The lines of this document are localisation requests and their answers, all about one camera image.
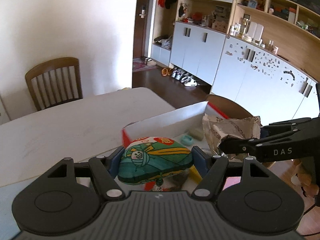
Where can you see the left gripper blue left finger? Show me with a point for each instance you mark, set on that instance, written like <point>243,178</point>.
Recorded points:
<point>113,161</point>

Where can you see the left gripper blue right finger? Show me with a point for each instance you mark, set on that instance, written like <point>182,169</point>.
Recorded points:
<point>201,161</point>

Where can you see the yellow rectangular box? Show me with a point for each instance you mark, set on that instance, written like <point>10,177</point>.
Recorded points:
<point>194,175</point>

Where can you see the teal round case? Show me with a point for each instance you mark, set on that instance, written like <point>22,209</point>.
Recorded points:
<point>187,140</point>

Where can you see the teal embroidered sachet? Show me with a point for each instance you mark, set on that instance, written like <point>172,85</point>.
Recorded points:
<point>153,158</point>

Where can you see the dark grey packet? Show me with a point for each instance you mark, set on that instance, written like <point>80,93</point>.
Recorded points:
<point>175,182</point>

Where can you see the red white cardboard box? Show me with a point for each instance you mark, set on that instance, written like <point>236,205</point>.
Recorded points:
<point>173,124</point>

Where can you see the wooden slat-back chair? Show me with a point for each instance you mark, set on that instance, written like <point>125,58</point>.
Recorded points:
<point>54,82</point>

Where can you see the red patterned rug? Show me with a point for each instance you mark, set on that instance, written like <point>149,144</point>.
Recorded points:
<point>142,64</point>

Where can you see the brown wooden door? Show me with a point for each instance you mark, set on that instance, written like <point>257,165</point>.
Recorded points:
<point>140,28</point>

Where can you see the white wall cabinet unit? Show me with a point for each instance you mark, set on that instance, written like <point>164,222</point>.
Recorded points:
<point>257,53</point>

